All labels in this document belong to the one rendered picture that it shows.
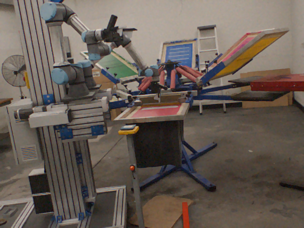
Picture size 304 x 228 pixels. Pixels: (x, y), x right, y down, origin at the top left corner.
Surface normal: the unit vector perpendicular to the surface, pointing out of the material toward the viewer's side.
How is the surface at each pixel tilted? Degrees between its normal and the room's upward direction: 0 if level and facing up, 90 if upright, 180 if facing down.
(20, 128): 90
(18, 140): 90
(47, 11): 82
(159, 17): 90
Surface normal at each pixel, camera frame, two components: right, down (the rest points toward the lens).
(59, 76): -0.36, 0.36
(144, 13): -0.19, 0.22
